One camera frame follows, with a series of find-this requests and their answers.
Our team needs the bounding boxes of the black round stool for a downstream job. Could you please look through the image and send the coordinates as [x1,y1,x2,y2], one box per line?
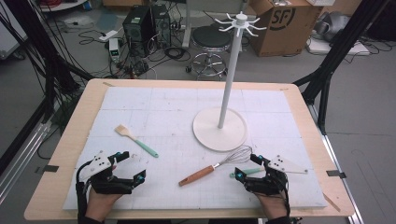
[185,25,233,82]

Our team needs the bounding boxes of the white flat board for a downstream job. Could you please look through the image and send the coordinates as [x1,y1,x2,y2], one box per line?
[306,36,372,56]

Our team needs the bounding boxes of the white hook stand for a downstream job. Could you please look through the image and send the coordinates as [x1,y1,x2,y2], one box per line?
[191,10,268,153]

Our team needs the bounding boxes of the slim black computer tower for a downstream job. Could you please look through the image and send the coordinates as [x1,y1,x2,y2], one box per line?
[150,3,172,49]

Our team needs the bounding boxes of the brown tape strip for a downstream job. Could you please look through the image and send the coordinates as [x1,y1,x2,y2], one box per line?
[322,192,342,213]

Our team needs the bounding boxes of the grey bag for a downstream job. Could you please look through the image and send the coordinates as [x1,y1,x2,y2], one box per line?
[314,12,351,41]

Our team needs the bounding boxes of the white metal post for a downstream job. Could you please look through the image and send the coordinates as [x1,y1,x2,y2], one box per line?
[182,0,192,49]

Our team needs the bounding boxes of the white power strip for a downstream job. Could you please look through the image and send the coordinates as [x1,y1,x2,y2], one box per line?
[98,29,120,43]

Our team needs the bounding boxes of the black tape piece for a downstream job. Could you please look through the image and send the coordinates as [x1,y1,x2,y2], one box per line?
[326,169,347,179]
[35,164,60,175]

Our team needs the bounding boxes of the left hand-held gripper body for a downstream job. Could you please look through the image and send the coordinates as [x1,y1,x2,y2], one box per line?
[78,150,134,196]

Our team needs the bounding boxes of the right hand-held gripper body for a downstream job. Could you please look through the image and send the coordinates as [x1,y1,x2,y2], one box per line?
[243,154,309,197]

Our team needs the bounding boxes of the brown cardboard box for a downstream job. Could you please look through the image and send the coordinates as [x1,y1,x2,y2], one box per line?
[247,0,325,58]

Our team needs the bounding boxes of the cream spatula with green handle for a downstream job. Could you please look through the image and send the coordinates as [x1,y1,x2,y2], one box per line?
[229,167,266,179]

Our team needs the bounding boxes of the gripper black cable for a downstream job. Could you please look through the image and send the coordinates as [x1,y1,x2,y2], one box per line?
[75,160,94,223]
[280,186,292,218]

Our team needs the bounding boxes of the black floor cables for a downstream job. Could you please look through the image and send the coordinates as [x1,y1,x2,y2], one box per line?
[78,27,191,79]

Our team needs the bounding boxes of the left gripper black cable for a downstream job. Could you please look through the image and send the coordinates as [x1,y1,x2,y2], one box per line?
[75,160,94,223]

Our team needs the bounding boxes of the wire whisk with wooden handle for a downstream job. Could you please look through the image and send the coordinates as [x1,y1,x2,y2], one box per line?
[177,145,254,188]

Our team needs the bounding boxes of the person's right hand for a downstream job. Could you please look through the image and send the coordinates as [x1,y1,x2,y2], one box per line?
[253,191,290,220]

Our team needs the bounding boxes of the white foam board mat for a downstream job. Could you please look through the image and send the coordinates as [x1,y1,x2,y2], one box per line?
[62,86,328,211]

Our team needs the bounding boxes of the white power supply unit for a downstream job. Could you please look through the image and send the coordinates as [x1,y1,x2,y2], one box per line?
[107,37,121,63]

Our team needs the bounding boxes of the large black computer tower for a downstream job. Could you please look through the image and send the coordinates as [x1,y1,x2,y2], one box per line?
[121,5,157,59]

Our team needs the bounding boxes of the spatula with teal handle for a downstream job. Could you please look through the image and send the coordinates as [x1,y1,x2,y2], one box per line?
[114,124,160,159]

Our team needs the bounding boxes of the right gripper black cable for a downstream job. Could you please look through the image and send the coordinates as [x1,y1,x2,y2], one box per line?
[280,186,292,218]

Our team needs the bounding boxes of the black metal frame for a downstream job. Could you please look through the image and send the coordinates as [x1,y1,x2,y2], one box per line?
[292,0,393,136]
[0,0,94,125]

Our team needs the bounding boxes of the aluminium rail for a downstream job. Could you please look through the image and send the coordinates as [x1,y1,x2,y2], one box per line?
[307,104,365,224]
[0,120,52,203]

